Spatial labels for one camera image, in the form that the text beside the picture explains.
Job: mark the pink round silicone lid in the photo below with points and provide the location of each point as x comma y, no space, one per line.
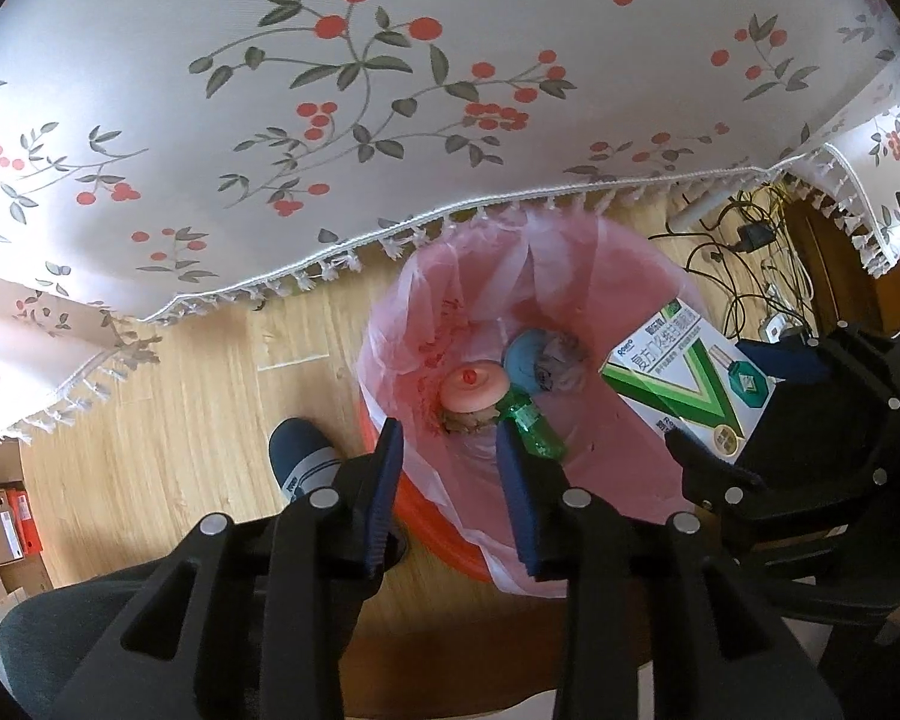
472,390

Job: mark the green plastic bottle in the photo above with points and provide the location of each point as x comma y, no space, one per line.
532,427

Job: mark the brown paper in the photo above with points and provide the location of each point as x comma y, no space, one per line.
469,424

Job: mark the red bin with pink bag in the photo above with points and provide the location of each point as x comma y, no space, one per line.
622,480

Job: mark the white power strip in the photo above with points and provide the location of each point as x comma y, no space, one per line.
778,326

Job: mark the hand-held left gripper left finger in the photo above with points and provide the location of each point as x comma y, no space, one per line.
386,499

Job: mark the red trash bin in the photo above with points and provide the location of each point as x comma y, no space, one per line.
424,514

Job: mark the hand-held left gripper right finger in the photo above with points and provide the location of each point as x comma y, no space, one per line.
523,514

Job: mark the brown wooden wardrobe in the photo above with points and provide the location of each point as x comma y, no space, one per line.
844,270

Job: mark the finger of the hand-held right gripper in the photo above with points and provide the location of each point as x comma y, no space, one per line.
787,364
720,476

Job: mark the red and white shoe box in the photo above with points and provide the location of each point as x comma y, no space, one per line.
4,532

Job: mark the white table leg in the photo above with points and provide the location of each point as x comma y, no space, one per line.
697,211

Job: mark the green and white carton box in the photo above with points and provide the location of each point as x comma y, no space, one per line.
675,382

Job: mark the floral white tablecloth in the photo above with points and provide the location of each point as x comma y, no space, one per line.
420,52

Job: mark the blue round silicone lid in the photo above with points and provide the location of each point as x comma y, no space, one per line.
521,360

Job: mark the black power adapter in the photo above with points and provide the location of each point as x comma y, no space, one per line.
755,238

